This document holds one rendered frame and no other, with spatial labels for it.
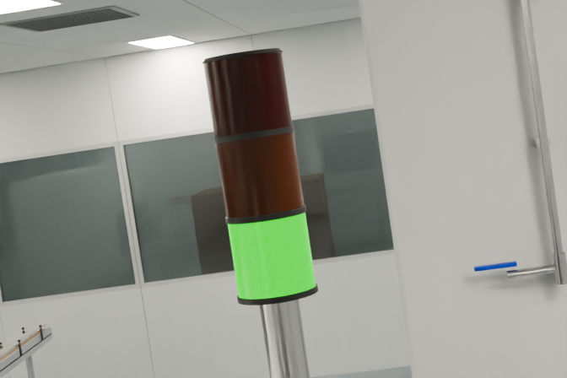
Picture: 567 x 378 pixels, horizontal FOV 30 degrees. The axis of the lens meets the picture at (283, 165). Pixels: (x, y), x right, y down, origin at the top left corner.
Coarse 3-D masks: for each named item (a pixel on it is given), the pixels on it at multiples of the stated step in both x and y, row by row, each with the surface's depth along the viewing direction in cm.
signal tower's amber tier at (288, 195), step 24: (216, 144) 65; (240, 144) 63; (264, 144) 63; (288, 144) 64; (240, 168) 63; (264, 168) 63; (288, 168) 64; (240, 192) 64; (264, 192) 63; (288, 192) 64; (240, 216) 64
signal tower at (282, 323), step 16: (272, 48) 64; (288, 128) 64; (304, 208) 65; (240, 304) 65; (256, 304) 64; (272, 304) 65; (288, 304) 65; (272, 320) 65; (288, 320) 65; (272, 336) 65; (288, 336) 65; (304, 336) 66; (272, 352) 65; (288, 352) 65; (304, 352) 66; (272, 368) 65; (288, 368) 65; (304, 368) 65
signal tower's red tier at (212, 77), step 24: (216, 72) 63; (240, 72) 63; (264, 72) 63; (216, 96) 64; (240, 96) 63; (264, 96) 63; (288, 96) 65; (216, 120) 64; (240, 120) 63; (264, 120) 63; (288, 120) 64
